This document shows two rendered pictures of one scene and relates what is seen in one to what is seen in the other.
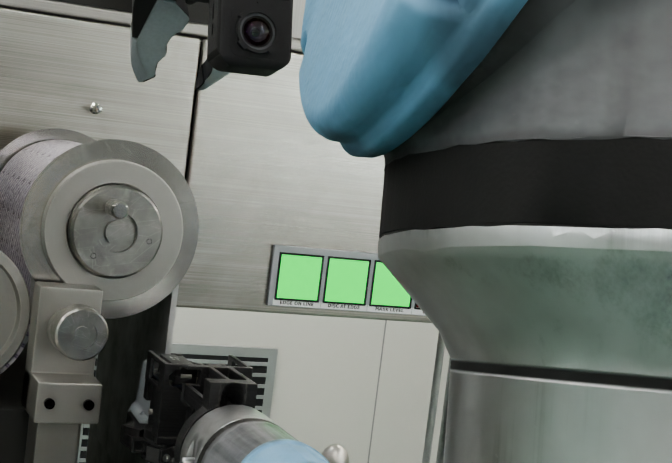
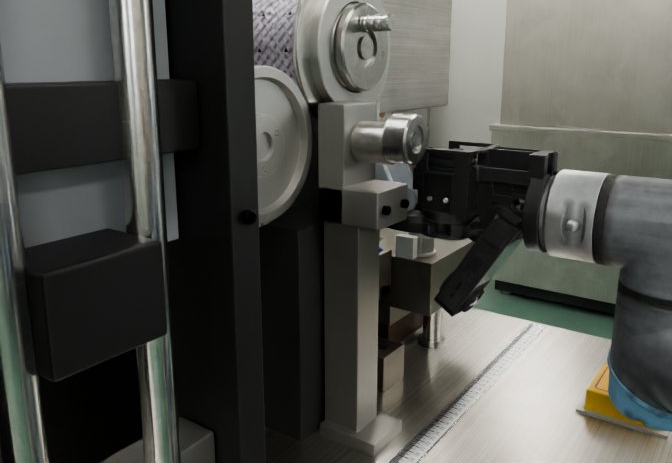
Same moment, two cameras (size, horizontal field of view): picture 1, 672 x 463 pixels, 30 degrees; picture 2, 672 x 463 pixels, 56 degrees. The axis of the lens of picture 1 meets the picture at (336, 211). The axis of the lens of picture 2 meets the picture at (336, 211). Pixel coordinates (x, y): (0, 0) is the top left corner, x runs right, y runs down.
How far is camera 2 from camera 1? 73 cm
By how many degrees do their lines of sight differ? 32
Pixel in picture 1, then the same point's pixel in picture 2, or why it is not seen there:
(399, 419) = not seen: hidden behind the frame
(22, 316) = (308, 139)
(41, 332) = (347, 149)
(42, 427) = (361, 234)
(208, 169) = not seen: hidden behind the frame
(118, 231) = (367, 46)
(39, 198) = (305, 21)
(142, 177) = not seen: outside the picture
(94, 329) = (420, 133)
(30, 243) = (303, 67)
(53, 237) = (324, 58)
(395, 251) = not seen: outside the picture
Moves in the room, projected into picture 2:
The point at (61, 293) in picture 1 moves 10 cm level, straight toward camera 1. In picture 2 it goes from (355, 109) to (455, 116)
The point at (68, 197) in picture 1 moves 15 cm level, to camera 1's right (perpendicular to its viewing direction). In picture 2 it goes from (330, 17) to (467, 23)
